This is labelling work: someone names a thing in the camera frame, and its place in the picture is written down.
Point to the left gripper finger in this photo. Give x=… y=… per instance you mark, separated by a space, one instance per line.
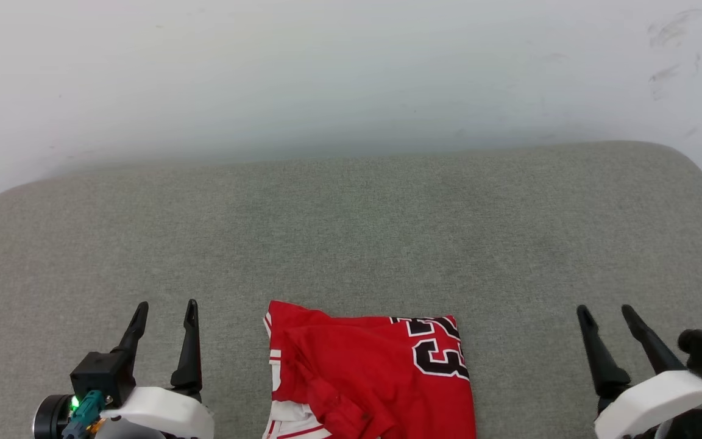
x=191 y=353
x=136 y=329

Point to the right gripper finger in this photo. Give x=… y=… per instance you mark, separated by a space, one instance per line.
x=652 y=350
x=601 y=366

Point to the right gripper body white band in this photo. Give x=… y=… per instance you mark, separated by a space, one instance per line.
x=643 y=402

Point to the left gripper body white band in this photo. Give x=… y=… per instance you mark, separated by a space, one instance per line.
x=162 y=413

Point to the red white basketball jersey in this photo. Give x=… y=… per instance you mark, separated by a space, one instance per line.
x=369 y=372

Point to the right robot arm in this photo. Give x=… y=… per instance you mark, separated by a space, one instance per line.
x=692 y=425

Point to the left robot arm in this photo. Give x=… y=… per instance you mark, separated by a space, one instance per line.
x=49 y=419

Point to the grey fabric sofa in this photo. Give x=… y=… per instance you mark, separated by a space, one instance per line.
x=357 y=231

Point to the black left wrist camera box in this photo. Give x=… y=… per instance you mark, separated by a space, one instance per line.
x=101 y=375

